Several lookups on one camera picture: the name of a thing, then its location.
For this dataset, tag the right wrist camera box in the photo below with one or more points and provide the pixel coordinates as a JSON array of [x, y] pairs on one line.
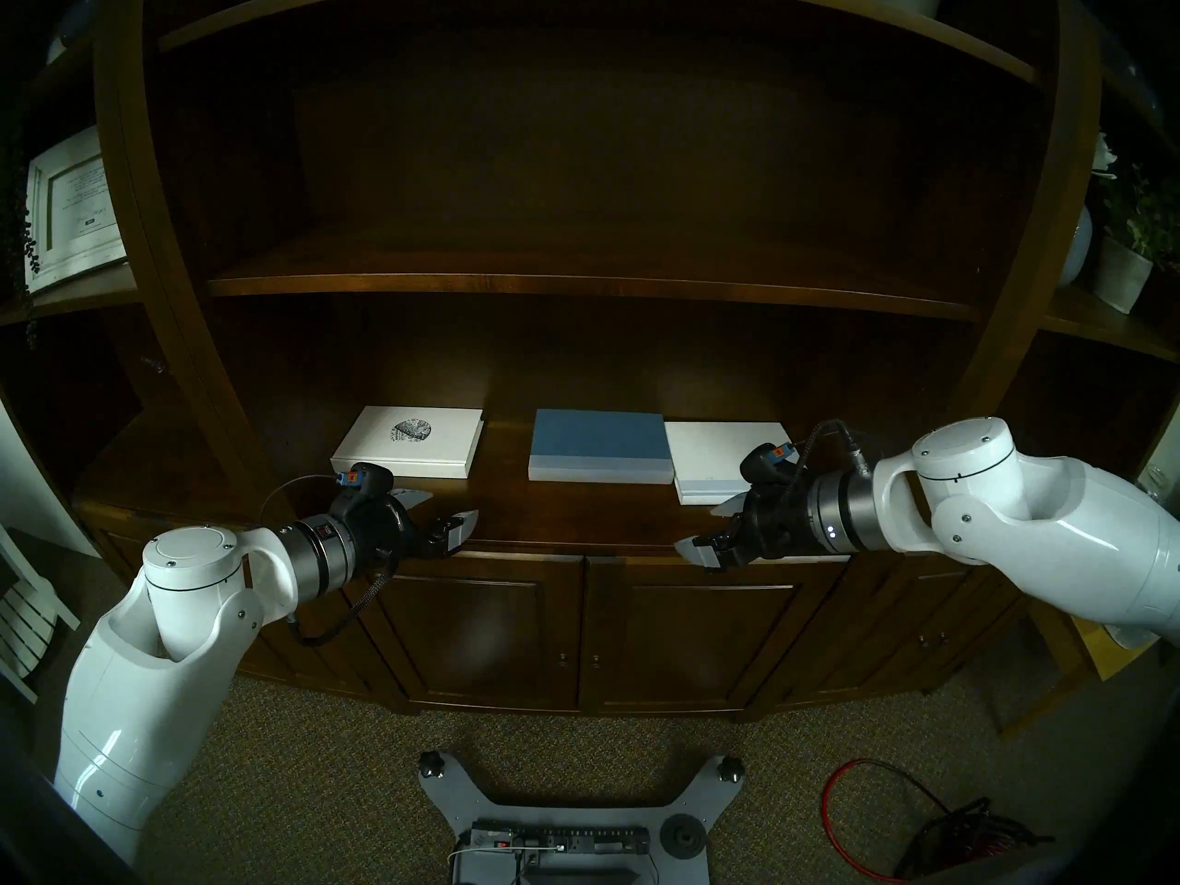
[[770, 459]]

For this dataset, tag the green plant in white pot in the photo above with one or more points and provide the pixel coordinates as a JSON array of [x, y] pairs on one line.
[[1120, 279]]

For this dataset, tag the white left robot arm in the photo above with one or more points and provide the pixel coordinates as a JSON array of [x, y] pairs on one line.
[[166, 634]]

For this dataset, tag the dark brown wooden bookcase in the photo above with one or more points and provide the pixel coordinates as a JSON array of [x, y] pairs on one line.
[[590, 284]]

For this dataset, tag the dark hanging bead plant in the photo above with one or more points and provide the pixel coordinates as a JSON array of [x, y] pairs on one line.
[[30, 247]]

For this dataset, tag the white book with round print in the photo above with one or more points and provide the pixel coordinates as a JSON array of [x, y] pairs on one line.
[[406, 441]]

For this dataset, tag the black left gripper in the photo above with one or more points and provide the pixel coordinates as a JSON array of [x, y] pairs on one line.
[[383, 528]]

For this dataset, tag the blue cover hardback book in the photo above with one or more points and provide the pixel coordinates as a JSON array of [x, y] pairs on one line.
[[599, 441]]

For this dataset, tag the grey metal robot base plate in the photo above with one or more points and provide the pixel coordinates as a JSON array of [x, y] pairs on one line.
[[489, 800]]

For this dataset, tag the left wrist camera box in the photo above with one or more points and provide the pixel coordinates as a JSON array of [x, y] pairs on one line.
[[364, 477]]

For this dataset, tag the light wooden side table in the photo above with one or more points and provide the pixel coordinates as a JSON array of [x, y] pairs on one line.
[[1097, 653]]

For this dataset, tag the white framed certificate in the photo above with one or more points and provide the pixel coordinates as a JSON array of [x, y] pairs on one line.
[[78, 210]]

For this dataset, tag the white round vase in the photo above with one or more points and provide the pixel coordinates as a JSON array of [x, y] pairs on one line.
[[1077, 252]]

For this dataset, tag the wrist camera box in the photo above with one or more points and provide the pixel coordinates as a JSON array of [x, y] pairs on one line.
[[770, 459], [364, 477]]

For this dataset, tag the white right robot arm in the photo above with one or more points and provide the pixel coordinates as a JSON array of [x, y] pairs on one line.
[[1014, 524]]

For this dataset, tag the black power strip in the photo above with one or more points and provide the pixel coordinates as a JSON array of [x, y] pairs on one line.
[[572, 839]]

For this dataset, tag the white book pale blue spine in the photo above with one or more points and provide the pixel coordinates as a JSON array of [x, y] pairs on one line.
[[719, 459]]

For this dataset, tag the white artificial flower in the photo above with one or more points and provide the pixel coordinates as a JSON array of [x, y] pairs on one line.
[[1103, 155]]

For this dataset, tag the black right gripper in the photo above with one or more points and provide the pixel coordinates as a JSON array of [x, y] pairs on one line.
[[770, 524]]

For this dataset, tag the black star knob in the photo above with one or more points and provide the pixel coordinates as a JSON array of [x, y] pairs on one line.
[[431, 763], [732, 769]]

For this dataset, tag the white slatted chair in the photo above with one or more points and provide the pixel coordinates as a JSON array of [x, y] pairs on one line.
[[28, 616]]

